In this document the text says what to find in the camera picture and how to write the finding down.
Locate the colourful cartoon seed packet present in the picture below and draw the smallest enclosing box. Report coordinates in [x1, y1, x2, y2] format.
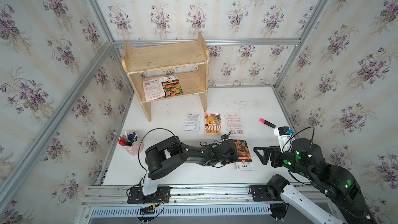
[204, 113, 222, 135]

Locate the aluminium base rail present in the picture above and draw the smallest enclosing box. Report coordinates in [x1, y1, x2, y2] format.
[74, 183, 343, 218]

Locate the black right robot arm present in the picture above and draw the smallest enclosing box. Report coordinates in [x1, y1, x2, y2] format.
[249, 127, 376, 224]

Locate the pink pen cup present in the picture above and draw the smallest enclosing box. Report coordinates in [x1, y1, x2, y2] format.
[114, 132, 144, 156]

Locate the pink white seed packet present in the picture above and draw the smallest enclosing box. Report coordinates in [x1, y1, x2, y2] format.
[225, 114, 244, 136]

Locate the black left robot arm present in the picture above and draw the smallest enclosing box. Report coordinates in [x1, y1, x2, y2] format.
[126, 133, 238, 204]

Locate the wooden two-tier shelf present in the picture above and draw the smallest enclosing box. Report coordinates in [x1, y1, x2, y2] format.
[121, 32, 209, 122]

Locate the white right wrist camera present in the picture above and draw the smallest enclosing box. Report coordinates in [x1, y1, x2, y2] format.
[274, 127, 292, 152]

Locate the white printed seed packet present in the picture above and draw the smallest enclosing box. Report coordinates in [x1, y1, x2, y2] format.
[183, 113, 201, 131]

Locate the pink marker pen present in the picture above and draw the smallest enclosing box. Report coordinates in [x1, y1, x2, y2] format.
[259, 118, 276, 129]

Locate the white text seed packet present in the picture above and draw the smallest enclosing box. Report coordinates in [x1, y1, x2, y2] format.
[143, 77, 165, 101]

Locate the orange flower seed packet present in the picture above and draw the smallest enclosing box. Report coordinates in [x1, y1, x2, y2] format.
[234, 140, 255, 171]

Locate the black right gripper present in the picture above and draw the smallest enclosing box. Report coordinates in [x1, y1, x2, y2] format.
[252, 142, 315, 182]

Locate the orange marigold seed packet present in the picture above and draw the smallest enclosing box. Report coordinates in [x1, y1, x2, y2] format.
[160, 76, 183, 97]

